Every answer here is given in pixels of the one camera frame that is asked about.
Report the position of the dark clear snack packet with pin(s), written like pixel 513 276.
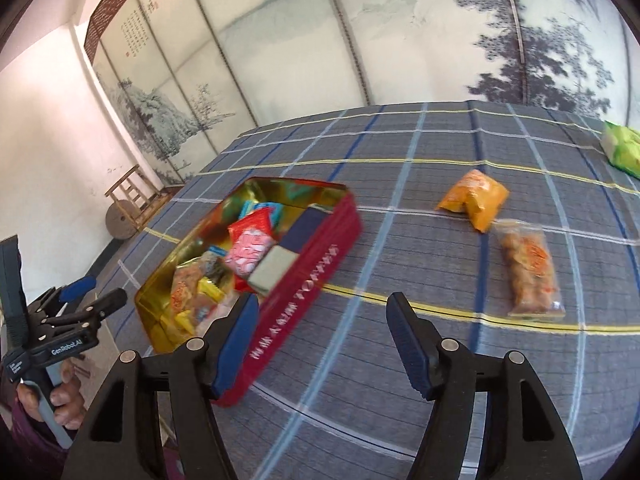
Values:
pixel 217 270

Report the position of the wooden stool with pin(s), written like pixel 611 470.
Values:
pixel 132 190

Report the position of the light blue snack packet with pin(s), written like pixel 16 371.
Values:
pixel 265 208

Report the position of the clear fried snack packet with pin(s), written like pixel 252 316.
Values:
pixel 182 285
pixel 530 265

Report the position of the brown lattice panel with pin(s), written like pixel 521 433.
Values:
pixel 115 5

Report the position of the person's left hand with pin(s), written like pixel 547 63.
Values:
pixel 67 405

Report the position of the navy blue snack packet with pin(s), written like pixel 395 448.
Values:
pixel 305 230

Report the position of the red and gold tin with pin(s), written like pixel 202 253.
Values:
pixel 300 285

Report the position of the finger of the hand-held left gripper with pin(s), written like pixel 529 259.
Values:
pixel 107 302
pixel 80 285

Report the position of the round wooden disc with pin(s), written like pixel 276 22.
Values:
pixel 120 220

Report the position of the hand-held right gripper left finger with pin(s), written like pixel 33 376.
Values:
pixel 235 350

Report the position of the green tissue pack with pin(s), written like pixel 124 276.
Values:
pixel 622 150

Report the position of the red snack packet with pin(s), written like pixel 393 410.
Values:
pixel 250 220

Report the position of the painted folding screen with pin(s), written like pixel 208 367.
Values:
pixel 300 35

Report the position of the small yellow candy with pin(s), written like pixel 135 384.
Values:
pixel 207 291

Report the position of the orange snack packet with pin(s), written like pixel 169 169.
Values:
pixel 475 195

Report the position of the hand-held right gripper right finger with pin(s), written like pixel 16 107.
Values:
pixel 407 345

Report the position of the pink patterned snack packet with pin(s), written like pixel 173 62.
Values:
pixel 247 252

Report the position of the blue checked tablecloth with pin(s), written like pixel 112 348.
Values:
pixel 425 270

